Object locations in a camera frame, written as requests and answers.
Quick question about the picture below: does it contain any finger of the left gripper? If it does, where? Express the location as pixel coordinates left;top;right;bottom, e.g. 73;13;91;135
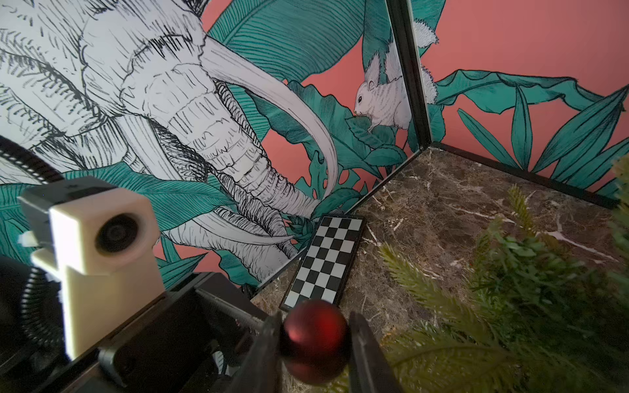
195;288;269;331

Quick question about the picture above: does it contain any left black frame post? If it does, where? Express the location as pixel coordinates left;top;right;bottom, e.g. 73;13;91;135
386;0;432;152

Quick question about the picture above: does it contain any small green christmas tree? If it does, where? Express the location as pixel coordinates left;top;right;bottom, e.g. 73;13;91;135
323;154;629;393

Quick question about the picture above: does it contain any red ball ornament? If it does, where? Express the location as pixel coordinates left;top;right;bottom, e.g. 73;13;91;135
280;300;351;386

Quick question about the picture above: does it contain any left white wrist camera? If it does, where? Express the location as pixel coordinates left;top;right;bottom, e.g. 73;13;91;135
18;176;165;360

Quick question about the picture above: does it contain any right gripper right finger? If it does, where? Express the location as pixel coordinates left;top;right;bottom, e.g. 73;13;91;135
349;312;403;393

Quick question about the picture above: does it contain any black white checkerboard card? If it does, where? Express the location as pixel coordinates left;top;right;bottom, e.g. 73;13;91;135
279;215;365;312

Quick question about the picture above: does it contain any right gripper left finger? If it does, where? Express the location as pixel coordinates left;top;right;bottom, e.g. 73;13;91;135
226;312;283;393

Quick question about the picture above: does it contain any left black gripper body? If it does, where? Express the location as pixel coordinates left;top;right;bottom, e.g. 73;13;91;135
1;258;255;392

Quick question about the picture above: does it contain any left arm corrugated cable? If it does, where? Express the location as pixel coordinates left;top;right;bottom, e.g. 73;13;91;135
0;134;67;350

